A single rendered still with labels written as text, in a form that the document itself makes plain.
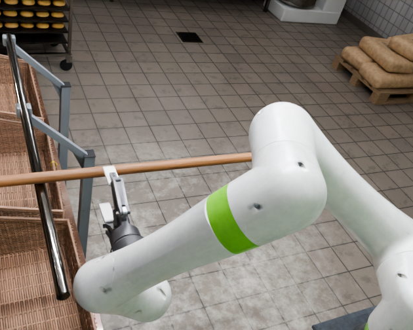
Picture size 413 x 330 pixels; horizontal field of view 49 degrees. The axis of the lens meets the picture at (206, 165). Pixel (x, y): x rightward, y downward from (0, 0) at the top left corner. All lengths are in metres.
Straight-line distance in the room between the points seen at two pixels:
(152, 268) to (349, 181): 0.41
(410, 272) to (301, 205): 0.36
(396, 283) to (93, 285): 0.58
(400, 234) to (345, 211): 0.14
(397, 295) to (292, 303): 1.77
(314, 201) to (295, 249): 2.30
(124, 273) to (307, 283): 2.07
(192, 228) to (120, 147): 2.60
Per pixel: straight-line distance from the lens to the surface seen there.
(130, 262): 0.85
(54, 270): 1.10
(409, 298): 0.96
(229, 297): 2.60
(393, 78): 5.11
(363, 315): 1.20
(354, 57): 5.30
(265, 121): 0.82
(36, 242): 1.86
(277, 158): 0.72
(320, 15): 6.68
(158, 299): 1.00
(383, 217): 1.00
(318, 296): 2.82
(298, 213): 0.69
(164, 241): 0.80
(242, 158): 1.47
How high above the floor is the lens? 2.05
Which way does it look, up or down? 38 degrees down
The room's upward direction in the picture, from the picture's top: 16 degrees clockwise
